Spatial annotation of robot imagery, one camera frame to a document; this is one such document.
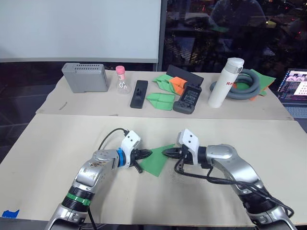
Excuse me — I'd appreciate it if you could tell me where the green paper sheet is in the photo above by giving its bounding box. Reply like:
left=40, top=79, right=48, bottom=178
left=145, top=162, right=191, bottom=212
left=236, top=69, right=277, bottom=101
left=139, top=143, right=177, bottom=178

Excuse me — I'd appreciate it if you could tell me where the orange paper airplane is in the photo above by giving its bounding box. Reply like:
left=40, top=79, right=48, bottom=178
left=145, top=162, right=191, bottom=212
left=168, top=76, right=189, bottom=96

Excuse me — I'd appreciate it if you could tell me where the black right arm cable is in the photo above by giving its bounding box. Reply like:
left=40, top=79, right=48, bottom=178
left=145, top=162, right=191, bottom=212
left=174, top=159, right=295, bottom=219

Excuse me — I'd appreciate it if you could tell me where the coiled gray hose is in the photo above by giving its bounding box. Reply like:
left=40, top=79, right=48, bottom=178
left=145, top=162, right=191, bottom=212
left=209, top=69, right=262, bottom=101

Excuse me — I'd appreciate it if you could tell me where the black flat rectangular panel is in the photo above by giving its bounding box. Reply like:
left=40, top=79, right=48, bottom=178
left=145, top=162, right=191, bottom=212
left=165, top=64, right=205, bottom=88

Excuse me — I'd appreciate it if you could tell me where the open laptop computer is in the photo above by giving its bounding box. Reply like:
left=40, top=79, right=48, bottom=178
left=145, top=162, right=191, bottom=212
left=275, top=68, right=307, bottom=120

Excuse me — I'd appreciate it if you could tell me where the blue tape piece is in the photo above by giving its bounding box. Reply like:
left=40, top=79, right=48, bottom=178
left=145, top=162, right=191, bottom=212
left=0, top=209, right=20, bottom=219

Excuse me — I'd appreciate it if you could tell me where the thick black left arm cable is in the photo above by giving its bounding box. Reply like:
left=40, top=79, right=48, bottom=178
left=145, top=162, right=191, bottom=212
left=87, top=207, right=97, bottom=230

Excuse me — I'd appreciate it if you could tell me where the narrow beige table cover sheet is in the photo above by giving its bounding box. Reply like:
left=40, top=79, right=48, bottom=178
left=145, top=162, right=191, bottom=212
left=35, top=69, right=295, bottom=121

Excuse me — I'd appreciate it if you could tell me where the wide beige table cover sheet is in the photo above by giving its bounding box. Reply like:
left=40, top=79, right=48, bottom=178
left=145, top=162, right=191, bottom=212
left=0, top=113, right=307, bottom=226

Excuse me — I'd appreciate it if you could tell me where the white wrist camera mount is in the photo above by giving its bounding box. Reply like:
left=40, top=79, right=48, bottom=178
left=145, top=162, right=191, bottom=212
left=177, top=128, right=200, bottom=166
left=119, top=130, right=142, bottom=166

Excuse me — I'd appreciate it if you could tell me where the large green paper airplane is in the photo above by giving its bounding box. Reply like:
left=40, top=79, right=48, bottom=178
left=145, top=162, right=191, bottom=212
left=145, top=92, right=176, bottom=112

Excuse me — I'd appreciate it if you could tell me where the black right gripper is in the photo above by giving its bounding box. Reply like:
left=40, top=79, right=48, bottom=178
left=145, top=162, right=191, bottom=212
left=162, top=145, right=190, bottom=164

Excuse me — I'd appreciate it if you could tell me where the black rectangular device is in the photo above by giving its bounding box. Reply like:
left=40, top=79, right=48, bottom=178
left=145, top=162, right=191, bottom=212
left=130, top=80, right=149, bottom=109

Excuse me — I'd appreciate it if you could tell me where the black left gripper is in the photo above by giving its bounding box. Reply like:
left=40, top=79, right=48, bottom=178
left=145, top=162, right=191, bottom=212
left=130, top=149, right=154, bottom=174

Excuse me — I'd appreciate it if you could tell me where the gray window frame post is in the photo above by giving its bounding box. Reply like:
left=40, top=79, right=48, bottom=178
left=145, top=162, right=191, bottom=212
left=156, top=0, right=168, bottom=72

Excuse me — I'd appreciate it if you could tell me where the gray vented plastic box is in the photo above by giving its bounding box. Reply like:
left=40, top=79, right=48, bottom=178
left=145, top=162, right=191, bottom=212
left=61, top=62, right=109, bottom=94

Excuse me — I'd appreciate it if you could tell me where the flat green paper sheet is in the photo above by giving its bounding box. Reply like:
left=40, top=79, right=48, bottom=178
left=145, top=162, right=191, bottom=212
left=236, top=69, right=277, bottom=101

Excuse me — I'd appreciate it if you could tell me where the white insulated bottle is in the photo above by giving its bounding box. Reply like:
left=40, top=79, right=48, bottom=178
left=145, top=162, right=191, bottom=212
left=207, top=57, right=245, bottom=109

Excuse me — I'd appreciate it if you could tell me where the white projection board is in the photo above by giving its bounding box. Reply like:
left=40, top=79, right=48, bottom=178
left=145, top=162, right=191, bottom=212
left=0, top=0, right=162, bottom=64

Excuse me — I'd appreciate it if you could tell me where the thin black left wrist cable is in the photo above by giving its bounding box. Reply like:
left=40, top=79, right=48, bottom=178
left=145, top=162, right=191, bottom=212
left=99, top=128, right=128, bottom=151

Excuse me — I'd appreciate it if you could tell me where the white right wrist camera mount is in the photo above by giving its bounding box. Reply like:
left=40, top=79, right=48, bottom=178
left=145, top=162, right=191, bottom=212
left=177, top=128, right=200, bottom=166

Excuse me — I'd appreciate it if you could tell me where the dark gray handheld controller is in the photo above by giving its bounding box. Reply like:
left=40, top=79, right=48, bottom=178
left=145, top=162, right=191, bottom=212
left=173, top=83, right=203, bottom=115

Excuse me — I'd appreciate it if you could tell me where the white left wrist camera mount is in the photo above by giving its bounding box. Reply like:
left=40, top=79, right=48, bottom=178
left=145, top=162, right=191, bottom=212
left=119, top=130, right=142, bottom=166

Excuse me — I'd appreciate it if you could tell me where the clear flask with pink cap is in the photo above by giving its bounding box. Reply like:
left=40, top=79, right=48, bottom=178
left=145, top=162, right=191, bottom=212
left=115, top=65, right=132, bottom=95

